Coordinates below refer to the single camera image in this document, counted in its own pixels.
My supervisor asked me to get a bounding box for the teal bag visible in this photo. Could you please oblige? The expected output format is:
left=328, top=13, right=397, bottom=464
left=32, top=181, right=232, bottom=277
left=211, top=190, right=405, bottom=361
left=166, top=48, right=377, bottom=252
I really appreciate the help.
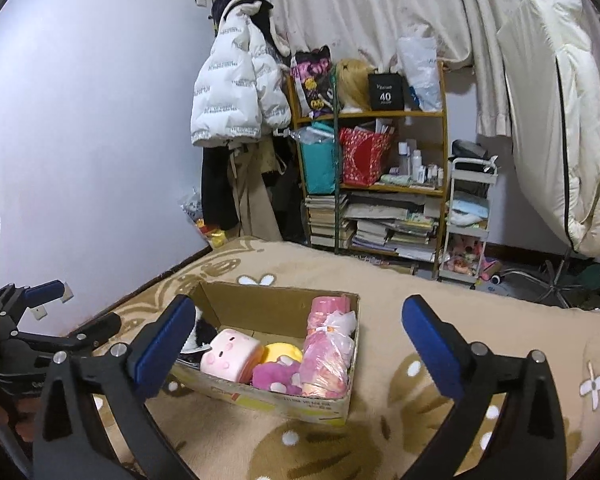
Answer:
left=296, top=122, right=336, bottom=195

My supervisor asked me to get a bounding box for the black purple printed bag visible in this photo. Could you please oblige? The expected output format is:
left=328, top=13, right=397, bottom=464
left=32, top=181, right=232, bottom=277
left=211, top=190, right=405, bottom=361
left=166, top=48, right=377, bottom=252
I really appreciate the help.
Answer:
left=290, top=46, right=334, bottom=118

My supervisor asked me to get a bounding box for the white wall socket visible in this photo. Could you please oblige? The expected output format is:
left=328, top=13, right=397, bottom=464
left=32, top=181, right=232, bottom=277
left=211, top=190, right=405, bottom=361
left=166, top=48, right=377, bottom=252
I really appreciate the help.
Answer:
left=60, top=282, right=73, bottom=304

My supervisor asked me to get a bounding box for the blonde wig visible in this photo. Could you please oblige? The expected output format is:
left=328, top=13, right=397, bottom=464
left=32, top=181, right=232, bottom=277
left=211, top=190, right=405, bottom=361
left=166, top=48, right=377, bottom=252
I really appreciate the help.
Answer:
left=336, top=58, right=376, bottom=113

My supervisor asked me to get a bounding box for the white wall switch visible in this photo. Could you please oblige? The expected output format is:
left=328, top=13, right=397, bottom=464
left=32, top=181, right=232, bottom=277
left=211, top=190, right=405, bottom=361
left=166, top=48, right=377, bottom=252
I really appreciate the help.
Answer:
left=31, top=306, right=47, bottom=321

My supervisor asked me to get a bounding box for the pink plastic bundle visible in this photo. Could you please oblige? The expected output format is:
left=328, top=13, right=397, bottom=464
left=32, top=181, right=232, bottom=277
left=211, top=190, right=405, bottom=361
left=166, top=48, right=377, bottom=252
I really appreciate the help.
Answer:
left=299, top=295, right=358, bottom=399

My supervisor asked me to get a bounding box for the white puffer jacket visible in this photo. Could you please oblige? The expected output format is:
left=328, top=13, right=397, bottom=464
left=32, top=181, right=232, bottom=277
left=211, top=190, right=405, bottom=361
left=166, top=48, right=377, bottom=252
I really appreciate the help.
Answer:
left=190, top=0, right=291, bottom=148

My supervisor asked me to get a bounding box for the clear plastic bag on shelf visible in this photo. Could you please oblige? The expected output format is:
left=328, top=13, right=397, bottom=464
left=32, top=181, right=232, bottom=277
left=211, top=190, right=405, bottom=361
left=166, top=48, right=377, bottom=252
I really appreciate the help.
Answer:
left=396, top=36, right=442, bottom=113

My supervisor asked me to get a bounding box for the snack bag by wall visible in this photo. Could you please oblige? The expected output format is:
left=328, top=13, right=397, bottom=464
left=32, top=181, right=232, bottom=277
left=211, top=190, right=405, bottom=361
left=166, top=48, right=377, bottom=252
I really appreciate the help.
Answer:
left=180, top=188, right=227, bottom=249

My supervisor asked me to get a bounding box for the pink roll plush pillow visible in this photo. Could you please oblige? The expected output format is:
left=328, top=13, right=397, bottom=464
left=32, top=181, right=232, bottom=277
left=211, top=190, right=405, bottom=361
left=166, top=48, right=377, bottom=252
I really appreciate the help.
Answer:
left=200, top=328, right=264, bottom=384

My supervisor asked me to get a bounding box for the cream curtain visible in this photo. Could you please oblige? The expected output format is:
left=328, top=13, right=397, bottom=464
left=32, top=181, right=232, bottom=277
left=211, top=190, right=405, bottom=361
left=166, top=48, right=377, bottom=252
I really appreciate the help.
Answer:
left=273, top=0, right=600, bottom=138

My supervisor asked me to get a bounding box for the white rolling cart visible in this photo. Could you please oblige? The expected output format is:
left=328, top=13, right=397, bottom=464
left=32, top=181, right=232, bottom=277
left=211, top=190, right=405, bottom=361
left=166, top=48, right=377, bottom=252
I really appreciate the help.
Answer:
left=438, top=156, right=498, bottom=289

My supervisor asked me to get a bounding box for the yellow plush toy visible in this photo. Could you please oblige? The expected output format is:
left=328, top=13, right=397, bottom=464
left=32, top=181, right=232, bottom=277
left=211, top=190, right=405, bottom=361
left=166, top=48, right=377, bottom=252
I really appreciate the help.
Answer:
left=260, top=342, right=303, bottom=363

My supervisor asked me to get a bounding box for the cardboard storage box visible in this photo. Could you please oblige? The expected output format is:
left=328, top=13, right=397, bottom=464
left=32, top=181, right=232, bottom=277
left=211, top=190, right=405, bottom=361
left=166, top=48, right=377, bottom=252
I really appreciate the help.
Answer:
left=171, top=281, right=352, bottom=427

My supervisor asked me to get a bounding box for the black box with 40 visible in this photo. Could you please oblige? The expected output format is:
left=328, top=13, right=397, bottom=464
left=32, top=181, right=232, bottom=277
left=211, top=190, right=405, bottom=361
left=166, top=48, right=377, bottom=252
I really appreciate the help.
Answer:
left=368, top=73, right=404, bottom=112

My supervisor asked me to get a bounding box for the stack of books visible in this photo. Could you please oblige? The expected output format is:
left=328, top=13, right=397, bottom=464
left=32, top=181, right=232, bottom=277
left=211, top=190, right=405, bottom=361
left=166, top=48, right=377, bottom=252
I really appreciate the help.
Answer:
left=304, top=190, right=442, bottom=264

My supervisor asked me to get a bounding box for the red patterned bag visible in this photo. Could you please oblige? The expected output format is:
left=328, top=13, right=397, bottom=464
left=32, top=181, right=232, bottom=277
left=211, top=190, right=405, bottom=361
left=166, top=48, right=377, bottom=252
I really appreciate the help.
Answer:
left=339, top=127, right=393, bottom=186

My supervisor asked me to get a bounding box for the beige trench coat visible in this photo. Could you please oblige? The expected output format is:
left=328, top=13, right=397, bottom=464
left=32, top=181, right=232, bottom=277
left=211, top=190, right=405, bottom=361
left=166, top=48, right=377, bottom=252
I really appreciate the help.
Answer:
left=228, top=136, right=283, bottom=242

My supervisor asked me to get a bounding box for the purple plush toy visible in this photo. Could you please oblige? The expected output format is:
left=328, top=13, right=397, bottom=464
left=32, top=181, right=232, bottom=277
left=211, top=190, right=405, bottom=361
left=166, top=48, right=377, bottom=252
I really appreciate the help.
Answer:
left=251, top=356, right=302, bottom=396

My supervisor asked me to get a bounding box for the wooden bookshelf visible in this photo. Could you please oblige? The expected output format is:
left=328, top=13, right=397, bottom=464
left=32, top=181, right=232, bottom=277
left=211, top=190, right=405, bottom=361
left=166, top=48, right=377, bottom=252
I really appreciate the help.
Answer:
left=286, top=77, right=448, bottom=268

